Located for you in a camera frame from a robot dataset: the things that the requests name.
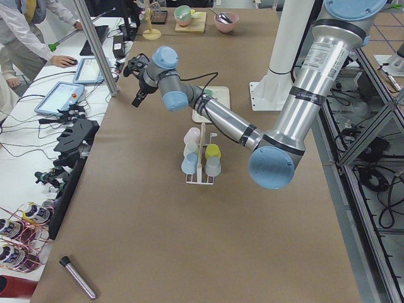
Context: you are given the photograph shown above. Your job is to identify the green cup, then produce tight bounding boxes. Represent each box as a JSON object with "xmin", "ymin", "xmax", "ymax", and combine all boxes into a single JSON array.
[{"xmin": 203, "ymin": 89, "xmax": 213, "ymax": 98}]

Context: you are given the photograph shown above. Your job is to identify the metal ice scoop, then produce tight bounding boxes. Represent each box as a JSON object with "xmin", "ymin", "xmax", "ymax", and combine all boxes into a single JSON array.
[{"xmin": 209, "ymin": 8, "xmax": 234, "ymax": 24}]

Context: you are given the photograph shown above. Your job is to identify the wooden mug tree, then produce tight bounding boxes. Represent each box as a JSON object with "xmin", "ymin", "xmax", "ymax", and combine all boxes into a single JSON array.
[{"xmin": 133, "ymin": 1, "xmax": 161, "ymax": 40}]

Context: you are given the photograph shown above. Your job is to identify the wooden cutting board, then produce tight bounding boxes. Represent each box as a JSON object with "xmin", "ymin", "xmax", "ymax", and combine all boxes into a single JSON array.
[{"xmin": 174, "ymin": 12, "xmax": 206, "ymax": 33}]

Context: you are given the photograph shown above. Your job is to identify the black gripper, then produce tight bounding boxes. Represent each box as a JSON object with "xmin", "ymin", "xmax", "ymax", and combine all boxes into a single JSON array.
[{"xmin": 131, "ymin": 71, "xmax": 158, "ymax": 108}]

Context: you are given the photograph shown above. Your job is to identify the pink cup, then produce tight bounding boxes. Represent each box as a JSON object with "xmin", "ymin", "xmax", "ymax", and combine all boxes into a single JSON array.
[{"xmin": 183, "ymin": 127, "xmax": 201, "ymax": 144}]

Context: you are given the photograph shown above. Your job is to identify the blue teach pendant near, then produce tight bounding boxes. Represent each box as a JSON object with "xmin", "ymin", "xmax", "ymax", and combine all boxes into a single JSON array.
[{"xmin": 34, "ymin": 81, "xmax": 85, "ymax": 116}]

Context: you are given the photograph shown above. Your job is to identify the cream white cup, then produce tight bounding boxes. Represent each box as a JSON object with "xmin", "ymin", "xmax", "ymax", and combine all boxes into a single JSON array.
[{"xmin": 183, "ymin": 141, "xmax": 199, "ymax": 157}]

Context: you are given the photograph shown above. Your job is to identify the metal tube with black cap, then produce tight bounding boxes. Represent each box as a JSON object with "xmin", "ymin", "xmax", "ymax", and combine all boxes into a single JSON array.
[{"xmin": 59, "ymin": 256, "xmax": 97, "ymax": 300}]

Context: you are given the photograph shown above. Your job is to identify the black keyboard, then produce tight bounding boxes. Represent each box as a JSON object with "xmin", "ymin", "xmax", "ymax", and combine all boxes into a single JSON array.
[{"xmin": 79, "ymin": 25, "xmax": 110, "ymax": 57}]

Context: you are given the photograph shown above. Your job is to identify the stacked green bowls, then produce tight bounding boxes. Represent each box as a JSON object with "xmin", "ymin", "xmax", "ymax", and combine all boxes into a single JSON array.
[{"xmin": 174, "ymin": 5, "xmax": 191, "ymax": 27}]

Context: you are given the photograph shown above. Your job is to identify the cream rabbit tray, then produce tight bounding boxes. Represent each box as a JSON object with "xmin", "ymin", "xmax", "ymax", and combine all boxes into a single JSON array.
[{"xmin": 191, "ymin": 86, "xmax": 230, "ymax": 124}]

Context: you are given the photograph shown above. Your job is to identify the hand on mouse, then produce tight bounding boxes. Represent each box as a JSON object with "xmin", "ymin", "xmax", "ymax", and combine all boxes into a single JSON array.
[{"xmin": 50, "ymin": 56, "xmax": 74, "ymax": 68}]

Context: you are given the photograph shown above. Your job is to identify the blue teach pendant far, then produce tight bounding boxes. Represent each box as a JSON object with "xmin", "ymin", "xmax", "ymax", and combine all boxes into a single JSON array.
[{"xmin": 73, "ymin": 57, "xmax": 104, "ymax": 85}]

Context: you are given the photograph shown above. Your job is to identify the light blue cup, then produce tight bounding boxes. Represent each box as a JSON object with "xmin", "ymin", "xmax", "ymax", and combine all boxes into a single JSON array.
[{"xmin": 181, "ymin": 153, "xmax": 198, "ymax": 174}]

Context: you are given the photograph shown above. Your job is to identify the blue teach pendant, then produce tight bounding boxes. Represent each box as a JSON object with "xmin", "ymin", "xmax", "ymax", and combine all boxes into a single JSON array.
[
  {"xmin": 73, "ymin": 57, "xmax": 104, "ymax": 85},
  {"xmin": 34, "ymin": 81, "xmax": 85, "ymax": 116}
]

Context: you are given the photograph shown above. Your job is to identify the pink bowl with ice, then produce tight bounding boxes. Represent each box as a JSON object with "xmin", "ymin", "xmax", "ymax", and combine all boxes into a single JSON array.
[{"xmin": 213, "ymin": 12, "xmax": 240, "ymax": 33}]

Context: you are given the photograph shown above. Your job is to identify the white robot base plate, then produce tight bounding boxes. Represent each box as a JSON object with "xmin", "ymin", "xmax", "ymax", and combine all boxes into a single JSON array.
[{"xmin": 249, "ymin": 69, "xmax": 293, "ymax": 111}]

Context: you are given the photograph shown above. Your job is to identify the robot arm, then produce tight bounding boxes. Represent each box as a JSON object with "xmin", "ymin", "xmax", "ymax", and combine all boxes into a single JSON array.
[{"xmin": 124, "ymin": 1, "xmax": 385, "ymax": 189}]

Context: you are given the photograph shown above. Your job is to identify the white wire cup rack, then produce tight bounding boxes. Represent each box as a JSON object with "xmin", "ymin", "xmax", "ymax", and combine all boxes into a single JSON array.
[{"xmin": 185, "ymin": 122, "xmax": 217, "ymax": 185}]

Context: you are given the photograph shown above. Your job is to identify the grey blue cup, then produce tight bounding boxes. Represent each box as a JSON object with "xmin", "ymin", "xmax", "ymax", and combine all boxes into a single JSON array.
[{"xmin": 205, "ymin": 156, "xmax": 222, "ymax": 177}]

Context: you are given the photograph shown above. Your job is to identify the yellow cup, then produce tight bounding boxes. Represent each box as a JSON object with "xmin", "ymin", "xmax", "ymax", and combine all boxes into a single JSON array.
[{"xmin": 205, "ymin": 143, "xmax": 222, "ymax": 160}]

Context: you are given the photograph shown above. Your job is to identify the black tool stand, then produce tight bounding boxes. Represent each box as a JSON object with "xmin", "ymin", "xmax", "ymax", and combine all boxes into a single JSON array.
[{"xmin": 35, "ymin": 119, "xmax": 100, "ymax": 240}]

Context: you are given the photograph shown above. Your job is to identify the aluminium frame post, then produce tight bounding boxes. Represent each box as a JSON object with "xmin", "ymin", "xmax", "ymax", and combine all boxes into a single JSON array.
[{"xmin": 73, "ymin": 0, "xmax": 118, "ymax": 97}]

